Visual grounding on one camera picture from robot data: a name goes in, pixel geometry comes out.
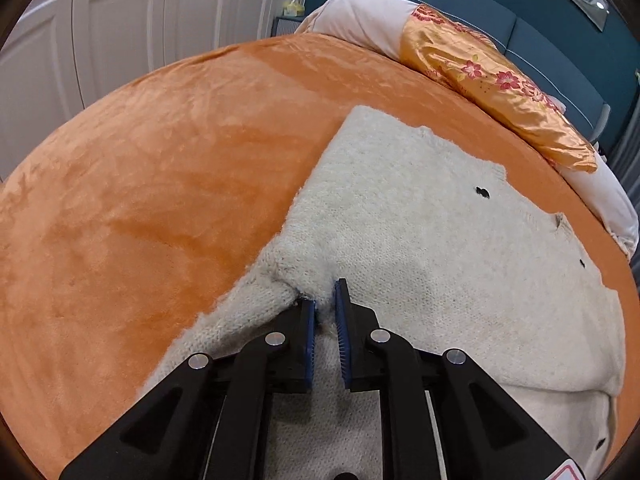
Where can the orange plush blanket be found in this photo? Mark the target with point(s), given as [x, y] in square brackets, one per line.
[150, 185]

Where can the white rolled duvet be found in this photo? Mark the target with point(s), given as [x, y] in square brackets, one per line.
[350, 15]

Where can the blue padded headboard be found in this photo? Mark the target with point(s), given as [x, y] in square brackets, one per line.
[550, 40]

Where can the yellow tissue box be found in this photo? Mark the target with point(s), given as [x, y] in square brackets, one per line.
[293, 7]

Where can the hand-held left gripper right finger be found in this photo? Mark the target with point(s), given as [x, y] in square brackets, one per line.
[341, 330]

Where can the white knitted sweater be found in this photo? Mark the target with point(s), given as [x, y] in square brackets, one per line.
[425, 235]

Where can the grey curtain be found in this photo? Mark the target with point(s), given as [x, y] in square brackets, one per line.
[627, 150]

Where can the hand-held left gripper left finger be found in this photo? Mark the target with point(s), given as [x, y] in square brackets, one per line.
[310, 340]

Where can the grey nightstand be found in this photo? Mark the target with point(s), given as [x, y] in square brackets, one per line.
[287, 26]

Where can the white panelled wardrobe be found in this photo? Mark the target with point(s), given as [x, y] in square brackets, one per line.
[125, 10]

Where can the orange floral satin pillow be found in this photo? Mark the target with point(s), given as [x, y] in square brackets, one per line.
[500, 90]

